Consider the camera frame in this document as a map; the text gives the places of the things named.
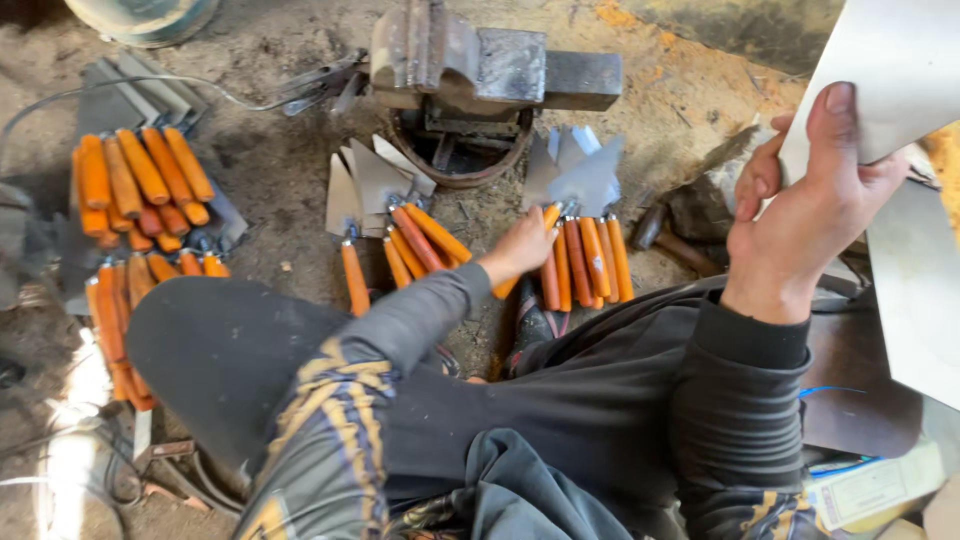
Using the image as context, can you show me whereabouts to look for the person's left hand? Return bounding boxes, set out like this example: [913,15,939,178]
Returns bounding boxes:
[478,206,561,290]

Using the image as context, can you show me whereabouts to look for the person's right hand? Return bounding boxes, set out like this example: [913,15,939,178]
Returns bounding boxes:
[720,81,910,325]

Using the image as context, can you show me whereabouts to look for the orange-handled steel trowel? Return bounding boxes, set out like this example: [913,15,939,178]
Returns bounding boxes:
[387,223,429,281]
[491,201,565,301]
[381,234,414,291]
[324,153,373,318]
[348,138,448,273]
[372,133,474,265]

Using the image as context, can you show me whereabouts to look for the large bare metal sheet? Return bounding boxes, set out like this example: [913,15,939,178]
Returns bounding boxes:
[778,0,960,187]

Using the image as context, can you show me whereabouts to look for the person's black sandal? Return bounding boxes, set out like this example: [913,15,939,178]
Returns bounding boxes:
[504,277,572,378]

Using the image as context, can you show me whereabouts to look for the rusty round vise base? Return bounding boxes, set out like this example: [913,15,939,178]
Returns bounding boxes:
[388,105,535,189]

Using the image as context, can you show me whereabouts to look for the dusty grey stone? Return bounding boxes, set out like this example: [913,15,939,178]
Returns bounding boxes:
[666,161,745,243]

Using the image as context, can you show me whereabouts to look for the rusty iron bench vise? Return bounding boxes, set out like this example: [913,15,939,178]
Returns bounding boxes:
[369,0,624,127]

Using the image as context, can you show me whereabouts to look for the grey metal tongs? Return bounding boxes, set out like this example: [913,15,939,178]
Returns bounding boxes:
[279,48,370,119]

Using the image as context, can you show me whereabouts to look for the person's black trousers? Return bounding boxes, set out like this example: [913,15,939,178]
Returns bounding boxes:
[123,273,730,530]

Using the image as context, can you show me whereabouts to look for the brown flat sheet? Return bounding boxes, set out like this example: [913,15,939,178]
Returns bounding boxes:
[798,311,926,460]

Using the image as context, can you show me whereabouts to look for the yellowish paper booklet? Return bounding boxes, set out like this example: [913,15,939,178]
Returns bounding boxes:
[806,442,948,534]

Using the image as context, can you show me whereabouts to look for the heap of dark metal sheets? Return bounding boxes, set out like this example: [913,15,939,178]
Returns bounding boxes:
[58,51,250,316]

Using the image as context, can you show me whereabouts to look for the pale round bucket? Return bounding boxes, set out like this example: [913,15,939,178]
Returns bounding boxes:
[63,0,221,50]

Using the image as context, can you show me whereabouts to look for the pile of orange-handled trowels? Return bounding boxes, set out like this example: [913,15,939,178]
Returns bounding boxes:
[71,126,234,412]
[522,123,636,313]

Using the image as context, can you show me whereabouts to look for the wooden-handled hammer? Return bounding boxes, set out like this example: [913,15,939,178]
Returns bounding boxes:
[631,201,726,279]

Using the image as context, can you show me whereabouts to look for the thin blue wire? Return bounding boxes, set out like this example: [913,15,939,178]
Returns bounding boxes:
[798,384,870,400]

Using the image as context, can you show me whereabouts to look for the thin grey cable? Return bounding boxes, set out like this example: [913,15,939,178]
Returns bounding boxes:
[0,72,301,151]

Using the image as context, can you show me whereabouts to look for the tangle of dark cables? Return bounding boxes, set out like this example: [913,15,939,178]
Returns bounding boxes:
[0,405,249,526]

